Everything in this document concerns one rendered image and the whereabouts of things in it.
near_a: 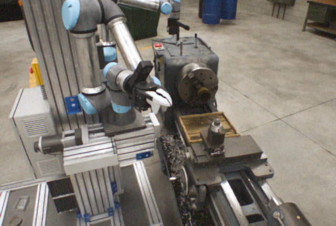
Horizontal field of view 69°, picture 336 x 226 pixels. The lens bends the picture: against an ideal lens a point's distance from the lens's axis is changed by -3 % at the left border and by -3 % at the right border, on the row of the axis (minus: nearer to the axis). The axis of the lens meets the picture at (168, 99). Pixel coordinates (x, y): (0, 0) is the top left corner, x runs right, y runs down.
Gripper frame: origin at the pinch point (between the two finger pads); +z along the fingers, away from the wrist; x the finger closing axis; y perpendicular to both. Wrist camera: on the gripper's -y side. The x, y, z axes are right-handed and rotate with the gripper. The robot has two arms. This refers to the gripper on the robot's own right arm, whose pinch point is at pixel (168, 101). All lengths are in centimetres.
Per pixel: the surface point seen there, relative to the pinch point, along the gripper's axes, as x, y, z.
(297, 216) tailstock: -36, 39, 37
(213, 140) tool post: -54, 44, -18
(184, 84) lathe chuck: -79, 36, -71
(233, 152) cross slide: -65, 53, -11
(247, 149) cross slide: -73, 52, -7
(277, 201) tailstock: -40, 42, 27
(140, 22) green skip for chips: -314, 70, -477
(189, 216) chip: -44, 98, -16
